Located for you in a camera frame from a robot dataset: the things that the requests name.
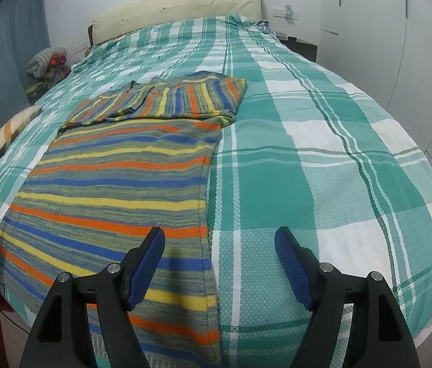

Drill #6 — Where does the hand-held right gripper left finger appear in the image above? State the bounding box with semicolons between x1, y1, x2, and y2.
20;227;166;368

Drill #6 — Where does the cream headboard cushion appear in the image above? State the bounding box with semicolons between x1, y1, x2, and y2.
87;0;264;47

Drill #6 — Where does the blue curtain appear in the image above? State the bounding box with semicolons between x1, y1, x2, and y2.
0;0;52;169

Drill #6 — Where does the grey crochet knit item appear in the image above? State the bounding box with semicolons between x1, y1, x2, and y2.
26;47;69;77

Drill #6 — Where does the green plaid bed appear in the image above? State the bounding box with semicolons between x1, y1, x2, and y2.
0;14;432;368

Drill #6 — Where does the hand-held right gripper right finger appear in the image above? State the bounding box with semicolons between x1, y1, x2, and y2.
274;226;420;368

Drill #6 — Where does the dark bedside table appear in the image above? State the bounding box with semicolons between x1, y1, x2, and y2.
273;33;318;62

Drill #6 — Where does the small yellow white pillow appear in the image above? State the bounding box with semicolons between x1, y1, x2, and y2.
0;105;43;172

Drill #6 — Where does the white wardrobe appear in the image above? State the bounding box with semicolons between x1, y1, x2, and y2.
317;0;432;215

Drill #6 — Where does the striped knit sweater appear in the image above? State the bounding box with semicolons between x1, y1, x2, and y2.
0;71;248;368

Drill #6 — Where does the green camouflage item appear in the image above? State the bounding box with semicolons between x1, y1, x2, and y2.
25;82;48;99

